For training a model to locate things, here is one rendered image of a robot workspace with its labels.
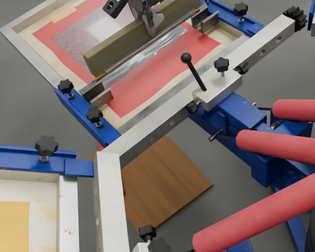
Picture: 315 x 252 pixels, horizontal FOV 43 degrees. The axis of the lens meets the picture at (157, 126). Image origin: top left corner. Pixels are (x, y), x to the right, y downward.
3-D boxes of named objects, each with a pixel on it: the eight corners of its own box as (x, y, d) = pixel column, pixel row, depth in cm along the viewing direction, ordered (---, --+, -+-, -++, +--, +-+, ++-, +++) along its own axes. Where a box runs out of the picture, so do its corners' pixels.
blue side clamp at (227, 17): (189, 14, 145) (186, -3, 139) (200, 7, 146) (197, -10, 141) (252, 50, 127) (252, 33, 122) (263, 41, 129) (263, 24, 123)
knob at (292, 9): (274, 31, 125) (275, 11, 119) (287, 21, 127) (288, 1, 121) (294, 41, 121) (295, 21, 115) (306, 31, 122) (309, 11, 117)
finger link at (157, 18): (170, 31, 119) (162, 3, 113) (155, 41, 117) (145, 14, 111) (164, 28, 121) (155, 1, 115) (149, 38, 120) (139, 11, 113)
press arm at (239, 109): (203, 105, 111) (201, 93, 107) (219, 93, 113) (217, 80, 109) (250, 140, 101) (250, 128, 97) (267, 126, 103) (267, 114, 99)
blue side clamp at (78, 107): (61, 103, 130) (52, 88, 125) (74, 94, 131) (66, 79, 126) (112, 157, 113) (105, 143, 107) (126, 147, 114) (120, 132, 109)
